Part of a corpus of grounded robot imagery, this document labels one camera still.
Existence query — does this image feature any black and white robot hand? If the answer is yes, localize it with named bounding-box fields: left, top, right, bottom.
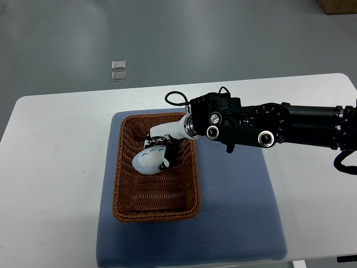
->
left=144, top=114, right=199, bottom=171

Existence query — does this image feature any blue and white plush toy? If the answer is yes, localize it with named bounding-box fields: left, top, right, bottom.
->
left=132, top=145, right=166, bottom=175

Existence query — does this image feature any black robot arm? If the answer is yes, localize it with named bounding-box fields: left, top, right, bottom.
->
left=180, top=87, right=356, bottom=175

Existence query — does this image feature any brown wicker basket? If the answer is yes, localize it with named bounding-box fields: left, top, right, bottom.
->
left=112, top=112, right=200, bottom=223

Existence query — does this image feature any lower metal floor plate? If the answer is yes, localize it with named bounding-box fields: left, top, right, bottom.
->
left=111, top=71, right=127, bottom=82

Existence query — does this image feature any metal floor plate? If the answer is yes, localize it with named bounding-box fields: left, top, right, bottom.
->
left=112, top=60, right=126, bottom=70
left=111, top=71, right=127, bottom=82

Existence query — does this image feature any upper metal floor plate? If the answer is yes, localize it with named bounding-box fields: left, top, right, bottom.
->
left=112, top=60, right=126, bottom=70

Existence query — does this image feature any blue fabric mat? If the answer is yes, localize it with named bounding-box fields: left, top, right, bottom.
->
left=97, top=112, right=287, bottom=267

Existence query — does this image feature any black table leg bracket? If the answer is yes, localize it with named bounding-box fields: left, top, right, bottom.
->
left=336, top=255, right=357, bottom=263

